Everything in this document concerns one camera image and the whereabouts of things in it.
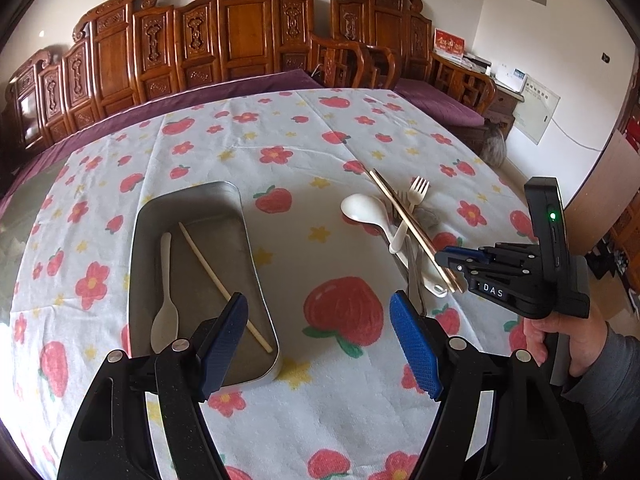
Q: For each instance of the grey fluffy object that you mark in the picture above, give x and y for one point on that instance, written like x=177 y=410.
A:
x=494 y=145

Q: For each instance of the carved wooden bench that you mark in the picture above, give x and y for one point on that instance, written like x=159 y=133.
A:
x=240 y=30

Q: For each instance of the person's right forearm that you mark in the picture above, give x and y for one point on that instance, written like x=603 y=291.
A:
x=610 y=400

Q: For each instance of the long purple seat cushion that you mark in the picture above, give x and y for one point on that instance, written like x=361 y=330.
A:
x=175 y=96

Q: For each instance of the cream plastic spoon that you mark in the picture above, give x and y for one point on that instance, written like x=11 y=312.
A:
x=165 y=320

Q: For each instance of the strawberry print tablecloth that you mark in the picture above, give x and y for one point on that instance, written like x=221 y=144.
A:
x=310 y=125

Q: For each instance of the metal tray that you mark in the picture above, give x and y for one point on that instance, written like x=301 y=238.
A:
x=210 y=240

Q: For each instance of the small purple seat cushion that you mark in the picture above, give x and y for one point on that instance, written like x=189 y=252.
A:
x=440 y=102

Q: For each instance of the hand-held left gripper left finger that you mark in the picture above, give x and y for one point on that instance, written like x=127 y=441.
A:
x=227 y=340

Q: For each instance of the person's right hand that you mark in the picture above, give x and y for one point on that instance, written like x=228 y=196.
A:
x=585 y=340

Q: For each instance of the wooden side table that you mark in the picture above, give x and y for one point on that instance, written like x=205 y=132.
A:
x=502 y=105

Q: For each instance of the red desk calendar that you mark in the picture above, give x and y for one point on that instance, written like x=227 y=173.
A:
x=448 y=42

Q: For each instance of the red object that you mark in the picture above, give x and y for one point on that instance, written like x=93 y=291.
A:
x=634 y=132

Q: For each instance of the white box with blue label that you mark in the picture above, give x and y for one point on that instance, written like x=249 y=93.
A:
x=511 y=82

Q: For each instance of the white wall distribution box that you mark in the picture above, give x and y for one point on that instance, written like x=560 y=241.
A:
x=537 y=110

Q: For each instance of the wooden lattice cabinet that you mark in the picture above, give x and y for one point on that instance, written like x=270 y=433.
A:
x=625 y=255

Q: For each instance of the carved wooden armchair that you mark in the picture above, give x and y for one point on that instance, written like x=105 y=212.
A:
x=385 y=15

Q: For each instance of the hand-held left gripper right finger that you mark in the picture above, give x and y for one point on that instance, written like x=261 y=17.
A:
x=412 y=340

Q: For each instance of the cream plastic fork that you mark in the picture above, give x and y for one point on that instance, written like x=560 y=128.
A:
x=419 y=189

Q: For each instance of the brown cardboard board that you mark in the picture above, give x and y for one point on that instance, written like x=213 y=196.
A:
x=605 y=175

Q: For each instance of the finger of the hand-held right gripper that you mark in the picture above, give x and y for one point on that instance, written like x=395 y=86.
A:
x=455 y=256
x=461 y=280

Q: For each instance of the wooden chopstick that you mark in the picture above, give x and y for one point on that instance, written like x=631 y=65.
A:
x=205 y=265
x=398 y=212
x=406 y=209

